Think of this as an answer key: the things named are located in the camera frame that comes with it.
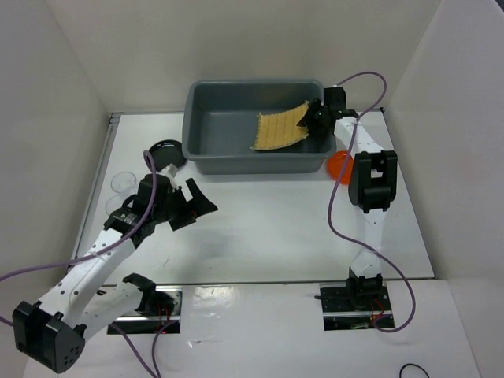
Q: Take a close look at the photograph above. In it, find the grey plastic bin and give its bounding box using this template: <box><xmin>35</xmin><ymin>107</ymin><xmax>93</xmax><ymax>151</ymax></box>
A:
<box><xmin>182</xmin><ymin>79</ymin><xmax>336</xmax><ymax>175</ymax></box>

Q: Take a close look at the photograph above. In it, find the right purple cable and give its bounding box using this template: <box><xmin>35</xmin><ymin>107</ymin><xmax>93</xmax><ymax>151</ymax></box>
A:
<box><xmin>327</xmin><ymin>71</ymin><xmax>417</xmax><ymax>334</ymax></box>

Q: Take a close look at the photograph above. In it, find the clear glass cup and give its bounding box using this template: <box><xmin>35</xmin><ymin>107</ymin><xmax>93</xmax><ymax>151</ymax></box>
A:
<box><xmin>106</xmin><ymin>195</ymin><xmax>127</xmax><ymax>216</ymax></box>
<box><xmin>110</xmin><ymin>171</ymin><xmax>137</xmax><ymax>194</ymax></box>

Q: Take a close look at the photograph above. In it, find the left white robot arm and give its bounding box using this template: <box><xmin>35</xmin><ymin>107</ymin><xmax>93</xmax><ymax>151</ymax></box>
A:
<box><xmin>12</xmin><ymin>174</ymin><xmax>217</xmax><ymax>373</ymax></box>

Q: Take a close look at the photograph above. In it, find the black round plate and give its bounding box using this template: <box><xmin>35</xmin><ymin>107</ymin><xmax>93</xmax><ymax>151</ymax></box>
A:
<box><xmin>149</xmin><ymin>139</ymin><xmax>187</xmax><ymax>172</ymax></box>

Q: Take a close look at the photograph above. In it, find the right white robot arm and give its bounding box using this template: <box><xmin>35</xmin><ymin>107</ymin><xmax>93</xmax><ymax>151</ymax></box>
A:
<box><xmin>298</xmin><ymin>87</ymin><xmax>398</xmax><ymax>309</ymax></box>

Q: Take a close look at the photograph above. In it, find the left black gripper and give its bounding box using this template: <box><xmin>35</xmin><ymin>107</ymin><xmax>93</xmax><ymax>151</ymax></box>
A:
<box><xmin>153</xmin><ymin>178</ymin><xmax>217</xmax><ymax>230</ymax></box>

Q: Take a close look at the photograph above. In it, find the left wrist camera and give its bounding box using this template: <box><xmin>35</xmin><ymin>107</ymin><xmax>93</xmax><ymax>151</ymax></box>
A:
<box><xmin>159</xmin><ymin>164</ymin><xmax>178</xmax><ymax>180</ymax></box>

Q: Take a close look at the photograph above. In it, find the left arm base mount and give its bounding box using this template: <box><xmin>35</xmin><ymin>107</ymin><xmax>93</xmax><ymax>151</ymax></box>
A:
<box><xmin>106</xmin><ymin>286</ymin><xmax>183</xmax><ymax>335</ymax></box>

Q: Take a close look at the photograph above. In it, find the purple cable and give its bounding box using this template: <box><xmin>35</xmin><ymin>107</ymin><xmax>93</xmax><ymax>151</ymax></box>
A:
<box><xmin>0</xmin><ymin>151</ymin><xmax>162</xmax><ymax>378</ymax></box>
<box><xmin>327</xmin><ymin>71</ymin><xmax>417</xmax><ymax>334</ymax></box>

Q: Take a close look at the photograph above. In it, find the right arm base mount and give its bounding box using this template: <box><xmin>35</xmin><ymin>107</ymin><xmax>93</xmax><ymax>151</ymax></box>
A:
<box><xmin>314</xmin><ymin>271</ymin><xmax>395</xmax><ymax>331</ymax></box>

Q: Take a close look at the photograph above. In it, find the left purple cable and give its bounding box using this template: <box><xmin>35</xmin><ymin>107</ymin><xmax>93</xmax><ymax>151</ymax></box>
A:
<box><xmin>0</xmin><ymin>151</ymin><xmax>162</xmax><ymax>378</ymax></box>

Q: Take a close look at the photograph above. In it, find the woven bamboo mat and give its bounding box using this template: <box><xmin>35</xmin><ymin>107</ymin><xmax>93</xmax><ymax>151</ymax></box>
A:
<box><xmin>251</xmin><ymin>102</ymin><xmax>309</xmax><ymax>151</ymax></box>

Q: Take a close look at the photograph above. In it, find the black cable loop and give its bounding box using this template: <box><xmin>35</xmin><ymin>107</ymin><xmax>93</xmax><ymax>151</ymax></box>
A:
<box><xmin>399</xmin><ymin>364</ymin><xmax>430</xmax><ymax>378</ymax></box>

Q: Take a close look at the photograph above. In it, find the orange plastic plate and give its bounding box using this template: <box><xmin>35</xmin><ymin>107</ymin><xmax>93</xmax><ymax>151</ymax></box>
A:
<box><xmin>326</xmin><ymin>150</ymin><xmax>354</xmax><ymax>185</ymax></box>

